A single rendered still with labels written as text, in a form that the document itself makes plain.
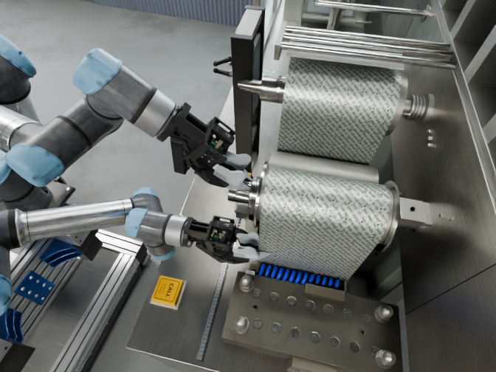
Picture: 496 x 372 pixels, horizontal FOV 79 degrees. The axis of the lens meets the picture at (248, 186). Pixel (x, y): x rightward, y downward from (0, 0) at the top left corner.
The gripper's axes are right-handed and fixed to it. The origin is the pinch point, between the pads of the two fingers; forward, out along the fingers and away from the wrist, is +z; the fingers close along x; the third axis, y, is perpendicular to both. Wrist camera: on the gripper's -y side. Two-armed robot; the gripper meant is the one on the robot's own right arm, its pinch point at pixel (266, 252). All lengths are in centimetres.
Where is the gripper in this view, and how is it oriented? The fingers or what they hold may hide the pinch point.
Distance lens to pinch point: 76.1
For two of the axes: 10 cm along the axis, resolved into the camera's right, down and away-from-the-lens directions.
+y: 0.0, -5.8, -8.1
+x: 2.2, -7.9, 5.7
